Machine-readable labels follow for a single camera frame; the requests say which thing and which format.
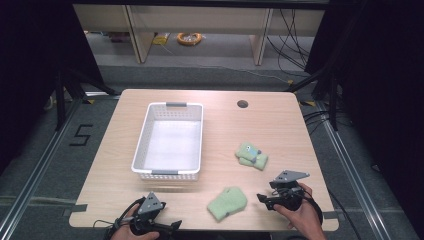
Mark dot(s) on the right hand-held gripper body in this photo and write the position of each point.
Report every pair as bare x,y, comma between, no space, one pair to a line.
289,186

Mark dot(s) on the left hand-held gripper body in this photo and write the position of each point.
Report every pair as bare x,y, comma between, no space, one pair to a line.
150,204

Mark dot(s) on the green sock with face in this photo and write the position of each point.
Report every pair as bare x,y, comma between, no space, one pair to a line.
250,154

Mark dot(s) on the person's right hand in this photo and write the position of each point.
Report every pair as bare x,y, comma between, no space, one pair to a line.
301,218

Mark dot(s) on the black metal stand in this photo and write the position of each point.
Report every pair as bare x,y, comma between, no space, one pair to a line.
60,100
333,100

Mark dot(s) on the white plastic basket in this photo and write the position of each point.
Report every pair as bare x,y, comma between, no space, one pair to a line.
173,143

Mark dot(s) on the beige wooden desk frame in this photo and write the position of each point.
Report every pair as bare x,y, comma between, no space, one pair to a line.
200,20

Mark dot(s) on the yellow packet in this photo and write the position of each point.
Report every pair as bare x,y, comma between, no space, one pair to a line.
161,39

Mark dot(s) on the dark curtain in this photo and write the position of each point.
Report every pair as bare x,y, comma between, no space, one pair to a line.
383,83
26,66

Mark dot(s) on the person's left hand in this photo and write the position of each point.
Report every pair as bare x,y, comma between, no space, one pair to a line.
133,235

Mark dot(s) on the aluminium floor rail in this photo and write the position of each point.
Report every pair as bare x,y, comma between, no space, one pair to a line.
350,166
43,160

